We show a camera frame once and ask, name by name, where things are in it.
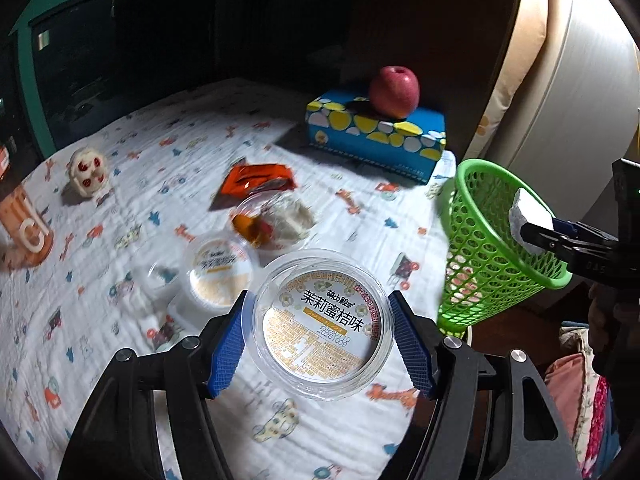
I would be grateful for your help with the cream plush toy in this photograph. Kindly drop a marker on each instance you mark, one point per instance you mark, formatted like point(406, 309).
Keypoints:
point(87, 172)

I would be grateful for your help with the red apple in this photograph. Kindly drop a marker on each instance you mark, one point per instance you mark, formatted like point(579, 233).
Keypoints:
point(394, 91)

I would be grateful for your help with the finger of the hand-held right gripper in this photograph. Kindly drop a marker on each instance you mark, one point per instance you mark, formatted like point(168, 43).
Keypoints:
point(565, 226)
point(542, 237)

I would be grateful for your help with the beige cushion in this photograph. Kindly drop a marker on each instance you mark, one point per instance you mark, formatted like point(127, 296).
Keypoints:
point(520, 50)

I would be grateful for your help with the orange peel piece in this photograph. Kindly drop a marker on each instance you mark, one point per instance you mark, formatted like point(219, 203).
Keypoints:
point(249, 227)

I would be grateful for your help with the clear plastic container with leftovers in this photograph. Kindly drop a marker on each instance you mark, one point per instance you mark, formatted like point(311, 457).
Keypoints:
point(292, 220)

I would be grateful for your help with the white cabinet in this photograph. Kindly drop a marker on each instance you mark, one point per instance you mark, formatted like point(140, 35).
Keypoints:
point(590, 85)

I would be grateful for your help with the blue patterned tissue box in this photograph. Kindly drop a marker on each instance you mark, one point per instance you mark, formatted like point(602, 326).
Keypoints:
point(350, 145)

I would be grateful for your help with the green plastic basket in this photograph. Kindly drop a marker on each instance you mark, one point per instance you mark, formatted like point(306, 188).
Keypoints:
point(480, 240)

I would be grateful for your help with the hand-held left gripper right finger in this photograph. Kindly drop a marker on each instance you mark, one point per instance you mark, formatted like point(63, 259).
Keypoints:
point(410, 345)

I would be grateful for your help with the printed white blanket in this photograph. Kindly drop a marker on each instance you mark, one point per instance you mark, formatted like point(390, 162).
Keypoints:
point(125, 210)

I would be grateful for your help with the floral cloth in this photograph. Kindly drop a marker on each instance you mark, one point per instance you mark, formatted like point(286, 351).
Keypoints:
point(580, 400)

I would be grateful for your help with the green window frame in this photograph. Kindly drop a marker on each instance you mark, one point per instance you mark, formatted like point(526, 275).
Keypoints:
point(25, 60)

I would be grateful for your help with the white tissue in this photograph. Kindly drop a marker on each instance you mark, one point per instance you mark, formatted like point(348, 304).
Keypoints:
point(525, 210)

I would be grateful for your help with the labelled clear jelly cup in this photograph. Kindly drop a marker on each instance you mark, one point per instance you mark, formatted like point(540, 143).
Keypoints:
point(217, 270)

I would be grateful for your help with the orange snack wrapper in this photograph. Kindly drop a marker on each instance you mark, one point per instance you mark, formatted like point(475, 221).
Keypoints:
point(250, 177)

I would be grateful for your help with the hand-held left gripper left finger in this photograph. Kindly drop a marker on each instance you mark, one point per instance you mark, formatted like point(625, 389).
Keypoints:
point(227, 345)

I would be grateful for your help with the orange water bottle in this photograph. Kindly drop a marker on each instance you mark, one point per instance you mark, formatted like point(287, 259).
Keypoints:
point(22, 232)

